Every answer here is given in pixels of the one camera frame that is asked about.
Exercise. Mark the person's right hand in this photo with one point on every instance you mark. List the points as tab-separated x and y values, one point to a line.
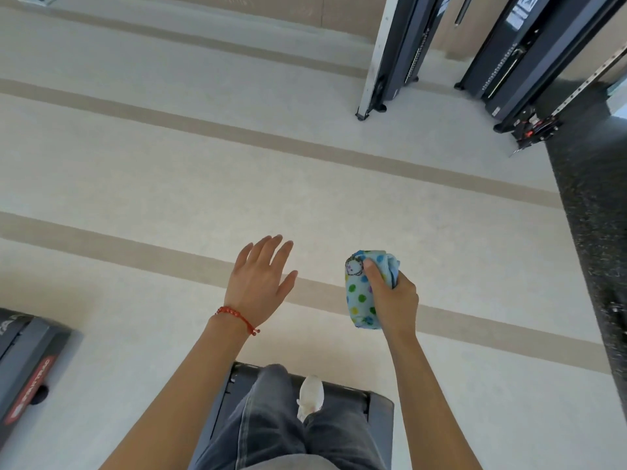
397	313

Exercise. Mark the person's left hand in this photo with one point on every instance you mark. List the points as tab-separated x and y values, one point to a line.
257	288

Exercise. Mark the polka dot cleaning cloth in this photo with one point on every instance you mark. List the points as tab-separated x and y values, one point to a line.
360	298

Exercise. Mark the person's right forearm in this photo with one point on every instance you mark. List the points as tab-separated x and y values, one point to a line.
431	411

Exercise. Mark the person's left forearm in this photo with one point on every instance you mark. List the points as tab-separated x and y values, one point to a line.
186	401

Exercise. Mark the dark grey treadmill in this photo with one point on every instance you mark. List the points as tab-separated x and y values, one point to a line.
377	416

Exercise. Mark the person's white right shoe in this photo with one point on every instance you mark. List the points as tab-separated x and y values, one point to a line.
311	394

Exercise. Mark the person's blue jeans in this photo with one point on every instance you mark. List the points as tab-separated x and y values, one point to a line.
264	425

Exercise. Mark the person's grey shirt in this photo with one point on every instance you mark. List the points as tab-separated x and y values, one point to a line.
294	462

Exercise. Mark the grey treadmill red label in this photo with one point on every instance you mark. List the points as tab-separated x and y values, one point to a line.
24	367

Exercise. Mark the black rubber floor mat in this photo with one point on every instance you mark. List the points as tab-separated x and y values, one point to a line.
588	190

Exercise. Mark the silver perforated rack upright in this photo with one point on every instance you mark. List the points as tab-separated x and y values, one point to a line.
534	129

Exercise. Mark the black gym machine base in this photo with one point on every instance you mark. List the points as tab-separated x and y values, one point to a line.
514	68
406	43

